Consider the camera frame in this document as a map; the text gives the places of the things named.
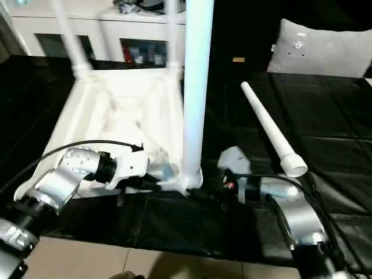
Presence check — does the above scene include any white plastic table leg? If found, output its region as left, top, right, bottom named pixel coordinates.
left=50, top=0, right=94, bottom=78
left=164, top=0, right=184, bottom=77
left=178, top=0, right=216, bottom=190
left=240, top=81, right=309, bottom=178

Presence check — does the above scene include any white plastic table top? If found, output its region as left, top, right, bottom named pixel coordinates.
left=13, top=66, right=205, bottom=202

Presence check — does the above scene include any black work mat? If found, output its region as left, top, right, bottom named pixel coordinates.
left=0, top=55, right=372, bottom=274

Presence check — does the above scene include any black sofa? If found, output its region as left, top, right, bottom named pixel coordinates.
left=184, top=0, right=372, bottom=77

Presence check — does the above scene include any white sideboard cabinet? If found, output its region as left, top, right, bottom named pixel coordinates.
left=8, top=0, right=187, bottom=64

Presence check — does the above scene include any grey cushion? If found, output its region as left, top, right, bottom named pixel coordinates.
left=266, top=18, right=372, bottom=79

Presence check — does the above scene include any black tangled clutter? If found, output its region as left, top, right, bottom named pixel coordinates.
left=112, top=0, right=138, bottom=15

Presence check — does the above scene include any grey brown curtain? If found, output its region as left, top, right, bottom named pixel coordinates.
left=0, top=13, right=27, bottom=64

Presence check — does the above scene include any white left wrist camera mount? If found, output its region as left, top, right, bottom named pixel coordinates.
left=105, top=153, right=151, bottom=192

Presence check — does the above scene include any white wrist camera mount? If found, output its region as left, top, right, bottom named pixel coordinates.
left=217, top=145, right=253, bottom=205
left=105, top=153, right=151, bottom=192

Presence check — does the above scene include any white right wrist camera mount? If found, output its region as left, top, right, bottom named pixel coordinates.
left=217, top=145, right=253, bottom=205

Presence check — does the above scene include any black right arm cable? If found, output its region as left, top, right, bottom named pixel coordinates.
left=234, top=172, right=359, bottom=274

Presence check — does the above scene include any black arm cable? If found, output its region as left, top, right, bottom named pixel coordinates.
left=0, top=139, right=145, bottom=196
left=234, top=172, right=359, bottom=274

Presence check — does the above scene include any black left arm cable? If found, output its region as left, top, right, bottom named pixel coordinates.
left=0, top=139, right=145, bottom=196

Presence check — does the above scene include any grey helmet with black strap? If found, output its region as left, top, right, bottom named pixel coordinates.
left=139, top=0, right=167, bottom=12

